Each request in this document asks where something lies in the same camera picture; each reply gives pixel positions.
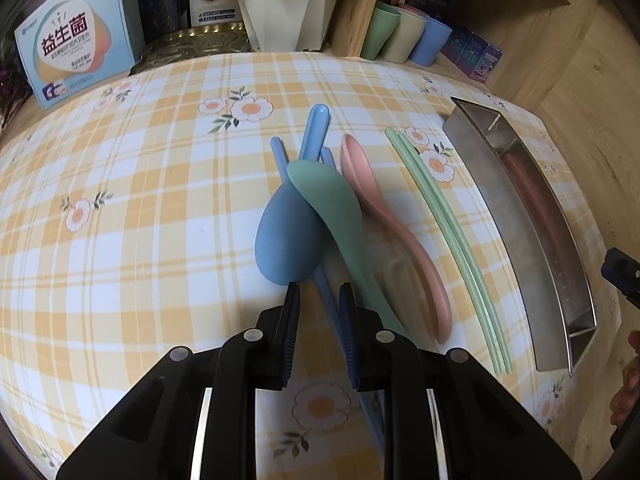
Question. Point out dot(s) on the gold embossed tin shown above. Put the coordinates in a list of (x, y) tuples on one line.
[(195, 45)]

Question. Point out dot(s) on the purple box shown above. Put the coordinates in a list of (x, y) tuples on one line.
[(460, 45), (487, 62)]

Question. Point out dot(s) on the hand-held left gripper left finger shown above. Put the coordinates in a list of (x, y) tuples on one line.
[(291, 330)]

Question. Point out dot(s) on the blue spoon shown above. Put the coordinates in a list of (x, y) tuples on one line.
[(285, 230)]

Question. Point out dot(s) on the dark blue vase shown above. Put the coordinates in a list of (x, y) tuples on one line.
[(160, 10)]

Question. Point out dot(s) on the wooden shelf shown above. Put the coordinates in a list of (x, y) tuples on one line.
[(355, 10)]

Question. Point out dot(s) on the yellow plaid floral tablecloth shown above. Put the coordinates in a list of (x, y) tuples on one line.
[(150, 210)]

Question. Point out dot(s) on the green spoon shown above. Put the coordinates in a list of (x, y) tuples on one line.
[(330, 210)]

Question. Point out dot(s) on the beige cup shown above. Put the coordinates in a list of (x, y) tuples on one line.
[(402, 40)]

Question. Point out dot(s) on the stainless steel utensil tray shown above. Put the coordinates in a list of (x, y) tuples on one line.
[(495, 170)]

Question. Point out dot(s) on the blue cup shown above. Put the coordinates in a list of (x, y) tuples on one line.
[(430, 42)]

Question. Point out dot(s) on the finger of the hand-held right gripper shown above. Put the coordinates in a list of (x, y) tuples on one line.
[(617, 270)]

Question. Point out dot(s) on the person's right hand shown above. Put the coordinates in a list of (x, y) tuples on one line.
[(624, 395)]

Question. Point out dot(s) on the green chopstick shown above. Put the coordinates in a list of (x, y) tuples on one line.
[(457, 235), (440, 235)]

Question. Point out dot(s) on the pink spoon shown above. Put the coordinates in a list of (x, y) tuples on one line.
[(395, 240)]

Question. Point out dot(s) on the pink cup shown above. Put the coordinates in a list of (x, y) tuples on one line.
[(412, 10)]

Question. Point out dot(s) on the green cup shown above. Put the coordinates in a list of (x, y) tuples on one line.
[(377, 30)]

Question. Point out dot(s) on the blue chopstick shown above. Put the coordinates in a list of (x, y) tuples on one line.
[(329, 156), (327, 300)]

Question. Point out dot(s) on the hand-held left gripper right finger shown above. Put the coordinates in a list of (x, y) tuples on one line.
[(348, 330)]

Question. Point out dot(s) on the light blue printed box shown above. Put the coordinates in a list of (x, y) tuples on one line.
[(75, 45)]

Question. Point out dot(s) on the white faceted plant pot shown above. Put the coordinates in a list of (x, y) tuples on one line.
[(285, 0)]

